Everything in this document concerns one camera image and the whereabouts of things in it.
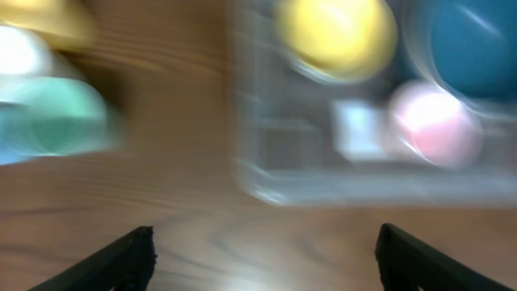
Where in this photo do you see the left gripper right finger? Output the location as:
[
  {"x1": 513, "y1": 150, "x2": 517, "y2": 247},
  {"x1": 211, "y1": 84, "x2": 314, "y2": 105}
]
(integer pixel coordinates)
[{"x1": 375, "y1": 223, "x2": 511, "y2": 291}]

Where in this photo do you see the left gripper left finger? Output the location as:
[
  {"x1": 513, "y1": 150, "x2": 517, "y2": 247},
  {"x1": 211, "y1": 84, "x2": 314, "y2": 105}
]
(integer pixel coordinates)
[{"x1": 30, "y1": 226, "x2": 157, "y2": 291}]

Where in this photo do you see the pink cup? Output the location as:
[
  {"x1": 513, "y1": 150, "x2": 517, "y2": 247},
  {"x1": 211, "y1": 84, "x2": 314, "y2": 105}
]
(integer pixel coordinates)
[{"x1": 387, "y1": 80, "x2": 484, "y2": 168}]

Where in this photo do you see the green cup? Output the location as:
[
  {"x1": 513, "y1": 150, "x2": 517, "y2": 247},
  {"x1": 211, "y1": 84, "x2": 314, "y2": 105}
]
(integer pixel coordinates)
[{"x1": 1, "y1": 77, "x2": 119, "y2": 157}]

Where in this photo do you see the yellow bowl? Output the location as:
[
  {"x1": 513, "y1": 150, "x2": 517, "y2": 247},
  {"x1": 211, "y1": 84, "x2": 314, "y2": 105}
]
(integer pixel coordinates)
[{"x1": 274, "y1": 0, "x2": 397, "y2": 83}]

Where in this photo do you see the cream cup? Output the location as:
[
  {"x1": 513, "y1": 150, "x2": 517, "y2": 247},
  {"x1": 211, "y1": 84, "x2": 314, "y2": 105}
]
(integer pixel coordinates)
[{"x1": 1, "y1": 25, "x2": 84, "y2": 82}]

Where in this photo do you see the yellow cup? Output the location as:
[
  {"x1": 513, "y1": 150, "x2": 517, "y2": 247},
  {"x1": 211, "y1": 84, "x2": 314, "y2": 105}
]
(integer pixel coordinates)
[{"x1": 1, "y1": 0, "x2": 95, "y2": 52}]

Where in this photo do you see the clear plastic storage bin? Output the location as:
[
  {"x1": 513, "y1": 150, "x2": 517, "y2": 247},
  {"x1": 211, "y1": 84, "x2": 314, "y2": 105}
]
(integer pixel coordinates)
[{"x1": 233, "y1": 1, "x2": 516, "y2": 205}]

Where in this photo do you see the light blue cup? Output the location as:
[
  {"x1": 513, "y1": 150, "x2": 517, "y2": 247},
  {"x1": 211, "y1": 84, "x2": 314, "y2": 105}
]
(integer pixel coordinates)
[{"x1": 0, "y1": 143, "x2": 28, "y2": 166}]

